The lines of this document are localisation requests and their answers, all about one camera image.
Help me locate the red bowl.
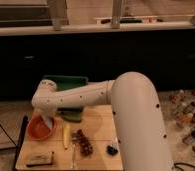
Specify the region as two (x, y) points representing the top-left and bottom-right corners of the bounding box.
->
(27, 115), (56, 141)

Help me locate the green plastic bin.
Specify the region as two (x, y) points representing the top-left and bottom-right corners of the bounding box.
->
(44, 75), (88, 123)

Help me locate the black scrub brush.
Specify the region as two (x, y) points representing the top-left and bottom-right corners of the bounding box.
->
(26, 151), (54, 167)

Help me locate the yellow banana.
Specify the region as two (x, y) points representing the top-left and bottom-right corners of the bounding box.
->
(63, 123), (71, 150)

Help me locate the wooden table board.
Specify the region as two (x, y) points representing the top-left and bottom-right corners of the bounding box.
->
(16, 106), (123, 171)

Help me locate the small black object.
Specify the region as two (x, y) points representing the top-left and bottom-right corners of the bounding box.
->
(106, 145), (118, 156)

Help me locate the black cable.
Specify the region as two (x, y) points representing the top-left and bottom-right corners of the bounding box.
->
(173, 161), (195, 171)

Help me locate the light blue towel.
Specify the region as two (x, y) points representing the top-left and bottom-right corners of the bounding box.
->
(42, 116), (53, 129)

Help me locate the spice bottles group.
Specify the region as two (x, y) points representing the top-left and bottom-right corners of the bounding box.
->
(169, 90), (195, 145)

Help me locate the metal spoon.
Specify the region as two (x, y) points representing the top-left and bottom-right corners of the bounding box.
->
(71, 143), (76, 169)

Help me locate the dark grape bunch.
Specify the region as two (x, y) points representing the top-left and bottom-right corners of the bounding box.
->
(74, 129), (93, 157)

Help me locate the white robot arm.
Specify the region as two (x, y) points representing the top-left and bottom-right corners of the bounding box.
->
(32, 72), (175, 171)

